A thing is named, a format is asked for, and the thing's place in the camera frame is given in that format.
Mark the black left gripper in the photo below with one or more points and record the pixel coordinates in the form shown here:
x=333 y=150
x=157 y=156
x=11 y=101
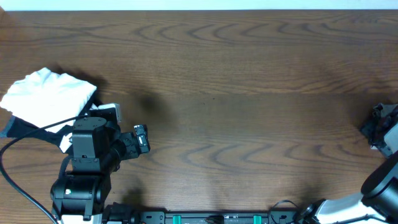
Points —
x=137 y=144

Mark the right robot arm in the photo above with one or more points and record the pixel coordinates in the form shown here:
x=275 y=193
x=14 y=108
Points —
x=376 y=202

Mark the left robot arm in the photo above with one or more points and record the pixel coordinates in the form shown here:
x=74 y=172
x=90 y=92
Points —
x=99 y=147

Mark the white folded garment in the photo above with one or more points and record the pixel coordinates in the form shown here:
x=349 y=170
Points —
x=45 y=97

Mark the black folded garment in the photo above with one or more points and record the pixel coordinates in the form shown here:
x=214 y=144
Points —
x=17 y=127

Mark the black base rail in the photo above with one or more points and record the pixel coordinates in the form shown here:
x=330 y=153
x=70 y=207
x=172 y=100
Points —
x=126 y=214

